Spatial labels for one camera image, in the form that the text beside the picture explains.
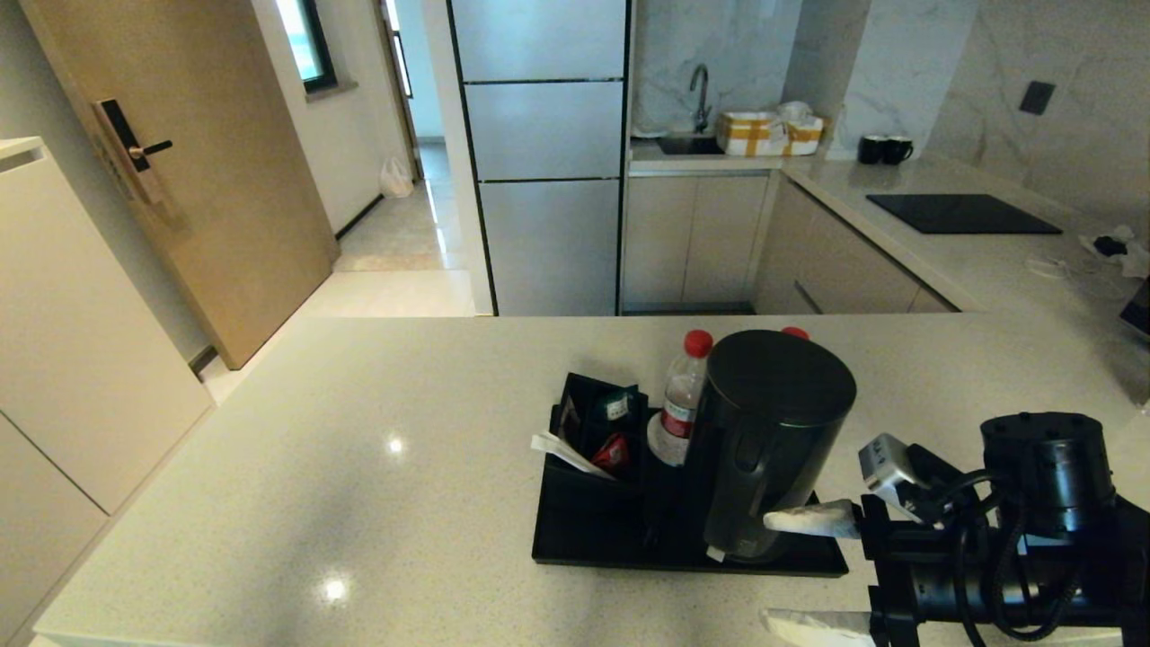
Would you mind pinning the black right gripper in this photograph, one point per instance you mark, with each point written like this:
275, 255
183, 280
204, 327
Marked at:
912, 562

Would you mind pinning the black electric kettle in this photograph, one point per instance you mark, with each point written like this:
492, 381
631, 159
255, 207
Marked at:
777, 422

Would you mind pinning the clear water bottle red cap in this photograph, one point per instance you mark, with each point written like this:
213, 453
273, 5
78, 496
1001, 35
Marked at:
681, 404
795, 332

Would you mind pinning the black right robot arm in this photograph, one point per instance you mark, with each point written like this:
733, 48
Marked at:
1047, 458

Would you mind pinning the green tea packet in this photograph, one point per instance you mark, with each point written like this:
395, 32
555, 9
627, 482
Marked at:
618, 404

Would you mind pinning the black rectangular tray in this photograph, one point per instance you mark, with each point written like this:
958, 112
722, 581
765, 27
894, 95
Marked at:
593, 530

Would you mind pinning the red sachet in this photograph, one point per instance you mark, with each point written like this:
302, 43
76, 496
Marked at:
613, 454

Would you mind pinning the black organizer box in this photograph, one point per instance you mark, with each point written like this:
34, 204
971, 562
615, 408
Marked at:
579, 409

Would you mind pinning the beige counter base cabinet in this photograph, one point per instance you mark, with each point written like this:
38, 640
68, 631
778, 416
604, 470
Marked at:
844, 270

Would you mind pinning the beige sink base cabinet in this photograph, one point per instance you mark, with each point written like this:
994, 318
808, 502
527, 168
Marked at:
692, 238

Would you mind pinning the black induction cooktop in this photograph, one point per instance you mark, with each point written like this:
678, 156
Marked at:
961, 214

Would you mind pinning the dark flat device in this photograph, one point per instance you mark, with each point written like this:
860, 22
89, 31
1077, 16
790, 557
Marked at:
1139, 314

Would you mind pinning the black mug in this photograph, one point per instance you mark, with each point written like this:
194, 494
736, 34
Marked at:
898, 150
870, 150

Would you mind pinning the silver refrigerator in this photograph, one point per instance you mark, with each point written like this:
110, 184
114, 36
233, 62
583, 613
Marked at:
548, 225

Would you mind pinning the small black gadget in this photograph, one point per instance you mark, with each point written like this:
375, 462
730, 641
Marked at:
1112, 245

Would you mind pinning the cardboard box yellow tape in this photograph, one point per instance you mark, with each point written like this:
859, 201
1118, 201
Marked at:
764, 135

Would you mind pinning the steel sink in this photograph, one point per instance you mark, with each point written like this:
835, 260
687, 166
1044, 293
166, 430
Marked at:
690, 144

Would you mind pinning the white crumpled cloth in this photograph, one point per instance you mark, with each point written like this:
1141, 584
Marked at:
1139, 261

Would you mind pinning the dark kitchen faucet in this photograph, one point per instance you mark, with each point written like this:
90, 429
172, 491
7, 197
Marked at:
701, 94

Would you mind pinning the white plastic bag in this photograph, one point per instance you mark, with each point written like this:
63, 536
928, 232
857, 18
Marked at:
395, 180

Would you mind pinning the wooden door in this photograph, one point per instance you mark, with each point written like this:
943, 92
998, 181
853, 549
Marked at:
225, 180

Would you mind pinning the dark framed window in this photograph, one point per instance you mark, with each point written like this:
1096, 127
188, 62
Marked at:
314, 40

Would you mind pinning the white tall cabinet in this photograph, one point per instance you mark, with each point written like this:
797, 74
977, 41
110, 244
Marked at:
72, 359

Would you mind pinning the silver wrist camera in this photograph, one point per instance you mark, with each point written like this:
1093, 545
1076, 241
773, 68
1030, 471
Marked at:
885, 463

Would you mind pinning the black wall socket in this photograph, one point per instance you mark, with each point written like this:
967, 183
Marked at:
1038, 97

